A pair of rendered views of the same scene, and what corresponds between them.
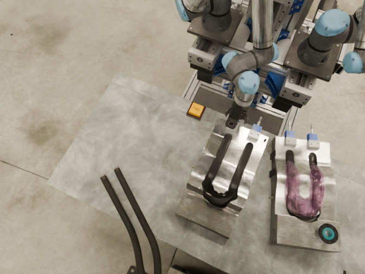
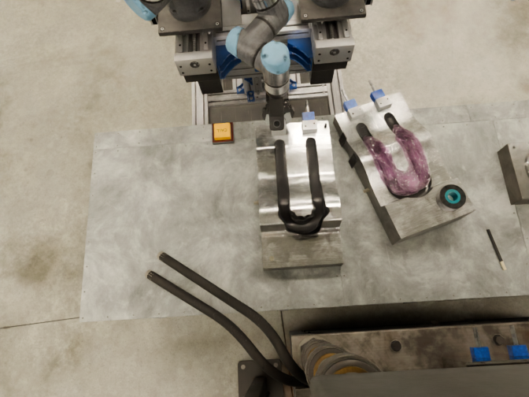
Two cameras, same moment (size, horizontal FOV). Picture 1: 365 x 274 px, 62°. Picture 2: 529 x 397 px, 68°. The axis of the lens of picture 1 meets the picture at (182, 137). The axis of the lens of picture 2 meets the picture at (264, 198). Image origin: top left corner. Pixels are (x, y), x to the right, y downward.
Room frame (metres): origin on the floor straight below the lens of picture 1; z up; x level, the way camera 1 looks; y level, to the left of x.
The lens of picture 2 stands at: (0.01, 0.06, 2.14)
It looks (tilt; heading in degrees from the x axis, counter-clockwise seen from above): 72 degrees down; 340
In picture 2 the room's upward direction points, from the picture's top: 10 degrees counter-clockwise
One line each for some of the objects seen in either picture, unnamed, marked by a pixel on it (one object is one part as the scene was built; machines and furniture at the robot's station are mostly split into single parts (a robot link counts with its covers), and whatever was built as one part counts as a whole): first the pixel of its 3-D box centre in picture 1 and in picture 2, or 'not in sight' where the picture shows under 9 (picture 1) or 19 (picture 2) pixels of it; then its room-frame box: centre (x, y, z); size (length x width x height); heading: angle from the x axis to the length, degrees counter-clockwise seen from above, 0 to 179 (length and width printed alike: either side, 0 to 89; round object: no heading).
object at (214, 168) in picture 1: (228, 168); (300, 182); (0.37, -0.20, 0.92); 0.35 x 0.16 x 0.09; 154
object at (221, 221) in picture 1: (223, 174); (297, 191); (0.36, -0.19, 0.87); 0.50 x 0.26 x 0.14; 154
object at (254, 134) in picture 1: (256, 128); (308, 116); (0.58, -0.36, 0.89); 0.13 x 0.05 x 0.05; 154
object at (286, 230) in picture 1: (303, 190); (398, 162); (0.28, -0.55, 0.86); 0.50 x 0.26 x 0.11; 172
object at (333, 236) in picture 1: (326, 234); (450, 198); (0.09, -0.58, 0.93); 0.08 x 0.08 x 0.04
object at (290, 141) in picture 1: (289, 134); (349, 104); (0.56, -0.53, 0.86); 0.13 x 0.05 x 0.05; 172
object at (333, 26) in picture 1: (329, 29); not in sight; (0.89, -0.63, 1.20); 0.13 x 0.12 x 0.14; 91
